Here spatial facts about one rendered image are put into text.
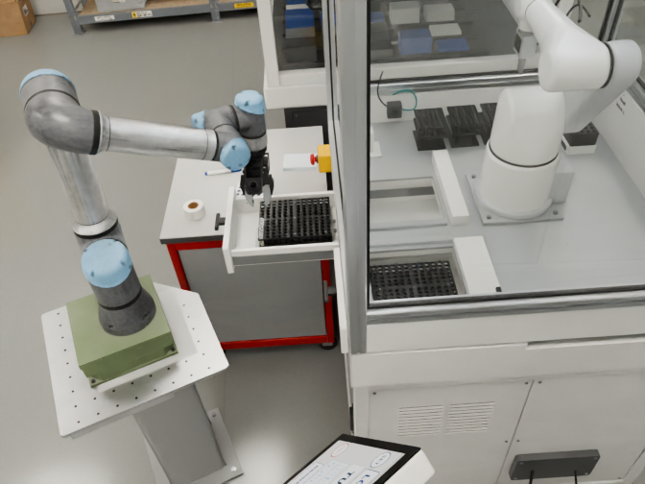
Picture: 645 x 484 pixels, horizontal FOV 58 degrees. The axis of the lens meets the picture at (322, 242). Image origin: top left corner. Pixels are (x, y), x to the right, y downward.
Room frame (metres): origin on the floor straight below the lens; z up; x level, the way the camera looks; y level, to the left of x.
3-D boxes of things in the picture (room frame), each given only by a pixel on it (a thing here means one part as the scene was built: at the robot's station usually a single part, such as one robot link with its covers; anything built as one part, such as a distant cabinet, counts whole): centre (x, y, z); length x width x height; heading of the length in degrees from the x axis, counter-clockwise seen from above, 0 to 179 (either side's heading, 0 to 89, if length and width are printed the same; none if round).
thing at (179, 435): (1.05, 0.55, 0.38); 0.30 x 0.30 x 0.76; 23
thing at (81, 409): (1.04, 0.57, 0.70); 0.45 x 0.44 x 0.12; 113
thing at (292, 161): (1.82, 0.06, 0.77); 0.13 x 0.09 x 0.02; 86
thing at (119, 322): (1.05, 0.55, 0.91); 0.15 x 0.15 x 0.10
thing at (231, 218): (1.35, 0.28, 0.87); 0.29 x 0.02 x 0.11; 0
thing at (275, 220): (1.35, 0.08, 0.87); 0.22 x 0.18 x 0.06; 90
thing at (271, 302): (1.76, 0.26, 0.38); 0.62 x 0.58 x 0.76; 0
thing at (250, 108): (1.36, 0.17, 1.27); 0.09 x 0.08 x 0.11; 112
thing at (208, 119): (1.30, 0.25, 1.28); 0.11 x 0.11 x 0.08; 22
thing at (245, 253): (1.35, 0.07, 0.86); 0.40 x 0.26 x 0.06; 90
